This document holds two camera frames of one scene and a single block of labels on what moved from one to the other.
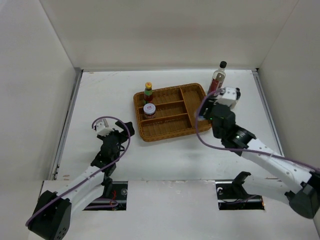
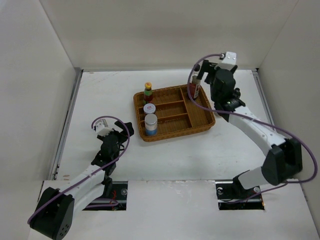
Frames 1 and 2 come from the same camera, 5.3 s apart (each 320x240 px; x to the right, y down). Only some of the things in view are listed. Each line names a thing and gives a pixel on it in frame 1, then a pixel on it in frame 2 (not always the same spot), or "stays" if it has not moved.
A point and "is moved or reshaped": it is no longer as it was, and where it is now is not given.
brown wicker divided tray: [177, 107] stays
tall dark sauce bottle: [218, 78] is moved or reshaped
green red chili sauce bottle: [148, 95] stays
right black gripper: [209, 104] → [205, 68]
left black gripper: [124, 136] stays
